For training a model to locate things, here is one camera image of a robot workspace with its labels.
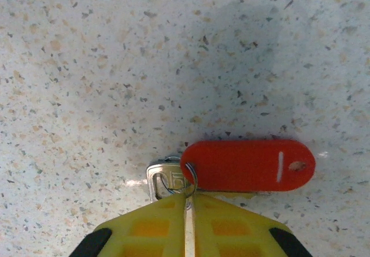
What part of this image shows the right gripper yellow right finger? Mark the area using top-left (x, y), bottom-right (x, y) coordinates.
top-left (192, 192), bottom-right (315, 257)

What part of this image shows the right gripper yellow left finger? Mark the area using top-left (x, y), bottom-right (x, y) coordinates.
top-left (68, 193), bottom-right (186, 257)

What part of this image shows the silver key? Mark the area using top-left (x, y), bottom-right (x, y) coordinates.
top-left (146, 156), bottom-right (190, 203)

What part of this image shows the red plastic key tag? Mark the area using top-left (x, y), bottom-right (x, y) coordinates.
top-left (179, 139), bottom-right (316, 193)

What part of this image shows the small steel split ring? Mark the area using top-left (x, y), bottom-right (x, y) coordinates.
top-left (160, 161), bottom-right (199, 197)

